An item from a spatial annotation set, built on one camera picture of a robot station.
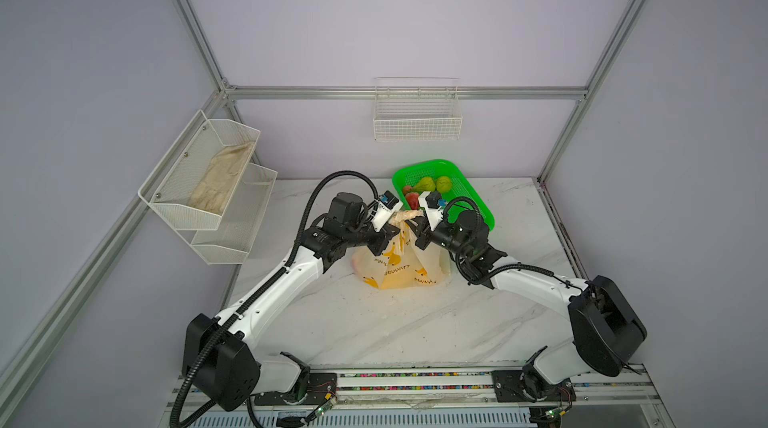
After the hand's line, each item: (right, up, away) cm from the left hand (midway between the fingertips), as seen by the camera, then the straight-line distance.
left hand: (395, 231), depth 76 cm
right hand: (+2, +4, 0) cm, 5 cm away
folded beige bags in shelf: (-48, +11, +1) cm, 49 cm away
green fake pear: (+12, +15, +38) cm, 42 cm away
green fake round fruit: (+19, +15, +37) cm, 44 cm away
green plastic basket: (+25, +14, +34) cm, 45 cm away
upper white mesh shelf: (-54, +13, +2) cm, 55 cm away
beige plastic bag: (+2, -10, +8) cm, 13 cm away
